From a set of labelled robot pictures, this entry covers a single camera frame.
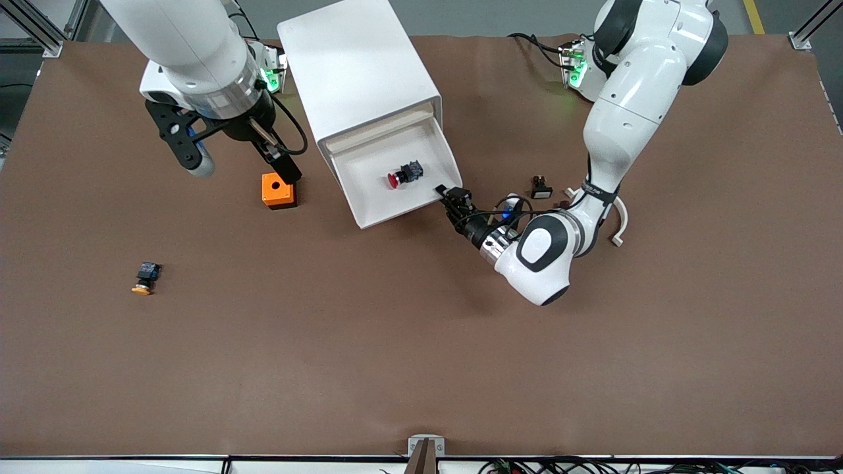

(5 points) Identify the black right camera bracket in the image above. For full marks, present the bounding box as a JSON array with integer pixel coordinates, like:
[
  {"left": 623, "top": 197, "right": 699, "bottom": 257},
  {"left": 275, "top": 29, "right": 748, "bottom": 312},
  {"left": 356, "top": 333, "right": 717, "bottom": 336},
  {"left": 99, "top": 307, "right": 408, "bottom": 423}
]
[{"left": 145, "top": 99, "right": 202, "bottom": 173}]

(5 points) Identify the grey aluminium frame profile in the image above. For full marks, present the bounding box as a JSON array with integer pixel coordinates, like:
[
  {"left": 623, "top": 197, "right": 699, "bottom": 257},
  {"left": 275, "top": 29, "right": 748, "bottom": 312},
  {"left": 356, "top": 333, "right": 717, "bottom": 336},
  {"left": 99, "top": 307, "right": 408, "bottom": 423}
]
[
  {"left": 0, "top": 0, "right": 90, "bottom": 59},
  {"left": 789, "top": 0, "right": 843, "bottom": 51}
]

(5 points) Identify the white table edge rail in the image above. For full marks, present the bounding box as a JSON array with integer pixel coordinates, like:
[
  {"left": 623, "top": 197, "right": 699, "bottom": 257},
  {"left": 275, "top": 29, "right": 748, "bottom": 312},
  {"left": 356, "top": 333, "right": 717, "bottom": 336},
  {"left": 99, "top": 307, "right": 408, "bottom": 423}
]
[{"left": 0, "top": 456, "right": 843, "bottom": 474}]

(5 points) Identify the grey metal table bracket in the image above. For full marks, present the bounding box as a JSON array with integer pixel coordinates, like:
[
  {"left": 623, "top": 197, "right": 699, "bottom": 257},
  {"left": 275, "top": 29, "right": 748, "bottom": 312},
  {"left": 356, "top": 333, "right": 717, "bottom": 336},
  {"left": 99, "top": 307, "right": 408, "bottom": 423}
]
[{"left": 408, "top": 434, "right": 446, "bottom": 458}]

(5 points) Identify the red cap push button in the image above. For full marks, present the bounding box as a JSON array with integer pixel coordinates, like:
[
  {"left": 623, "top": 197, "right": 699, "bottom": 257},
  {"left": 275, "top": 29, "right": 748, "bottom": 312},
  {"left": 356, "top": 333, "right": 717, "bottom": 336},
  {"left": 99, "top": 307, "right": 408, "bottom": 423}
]
[{"left": 387, "top": 159, "right": 424, "bottom": 190}]

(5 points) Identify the black arm base cable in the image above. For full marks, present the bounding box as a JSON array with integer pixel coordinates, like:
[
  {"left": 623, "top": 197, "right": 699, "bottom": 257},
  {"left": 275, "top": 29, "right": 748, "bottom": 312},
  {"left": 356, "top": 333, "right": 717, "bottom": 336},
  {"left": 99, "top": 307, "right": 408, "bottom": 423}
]
[{"left": 507, "top": 32, "right": 580, "bottom": 70}]

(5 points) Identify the white plastic drawer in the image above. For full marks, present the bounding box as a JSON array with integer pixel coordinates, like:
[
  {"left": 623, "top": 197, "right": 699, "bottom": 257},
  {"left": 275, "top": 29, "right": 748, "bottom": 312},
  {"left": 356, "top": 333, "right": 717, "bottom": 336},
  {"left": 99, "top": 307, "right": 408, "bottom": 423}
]
[{"left": 327, "top": 109, "right": 463, "bottom": 230}]

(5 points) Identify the brown post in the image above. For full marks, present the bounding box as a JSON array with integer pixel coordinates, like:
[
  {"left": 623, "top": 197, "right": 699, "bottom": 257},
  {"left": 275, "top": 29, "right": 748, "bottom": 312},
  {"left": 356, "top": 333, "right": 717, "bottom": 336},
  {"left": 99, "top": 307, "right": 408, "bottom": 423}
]
[{"left": 403, "top": 440, "right": 438, "bottom": 474}]

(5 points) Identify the orange box with hole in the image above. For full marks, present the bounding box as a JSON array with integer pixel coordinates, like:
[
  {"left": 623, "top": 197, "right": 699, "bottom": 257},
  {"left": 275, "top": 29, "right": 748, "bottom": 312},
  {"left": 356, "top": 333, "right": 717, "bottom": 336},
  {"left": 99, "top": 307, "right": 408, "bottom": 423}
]
[{"left": 261, "top": 171, "right": 298, "bottom": 210}]

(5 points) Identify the orange cap push button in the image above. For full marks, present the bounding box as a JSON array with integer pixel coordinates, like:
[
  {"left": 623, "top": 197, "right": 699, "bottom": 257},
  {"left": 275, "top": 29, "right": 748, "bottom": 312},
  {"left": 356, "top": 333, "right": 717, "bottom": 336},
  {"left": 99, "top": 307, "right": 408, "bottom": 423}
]
[{"left": 131, "top": 261, "right": 163, "bottom": 296}]

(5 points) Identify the black cable bundle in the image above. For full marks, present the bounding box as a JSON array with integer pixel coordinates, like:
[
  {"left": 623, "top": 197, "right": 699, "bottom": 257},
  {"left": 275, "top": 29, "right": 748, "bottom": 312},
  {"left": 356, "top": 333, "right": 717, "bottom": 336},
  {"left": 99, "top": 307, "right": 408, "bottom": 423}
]
[{"left": 477, "top": 456, "right": 843, "bottom": 474}]

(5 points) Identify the white drawer cabinet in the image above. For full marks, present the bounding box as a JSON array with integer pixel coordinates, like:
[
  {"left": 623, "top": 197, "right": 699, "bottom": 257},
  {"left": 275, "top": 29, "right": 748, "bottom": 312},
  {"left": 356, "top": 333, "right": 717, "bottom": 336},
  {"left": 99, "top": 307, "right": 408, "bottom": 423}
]
[{"left": 276, "top": 0, "right": 444, "bottom": 159}]

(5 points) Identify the white curved plastic clamp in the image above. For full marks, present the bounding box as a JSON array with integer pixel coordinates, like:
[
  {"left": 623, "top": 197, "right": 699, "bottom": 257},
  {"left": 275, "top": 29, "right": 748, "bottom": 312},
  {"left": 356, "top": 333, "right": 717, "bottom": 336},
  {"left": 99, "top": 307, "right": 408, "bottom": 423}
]
[{"left": 564, "top": 186, "right": 630, "bottom": 248}]

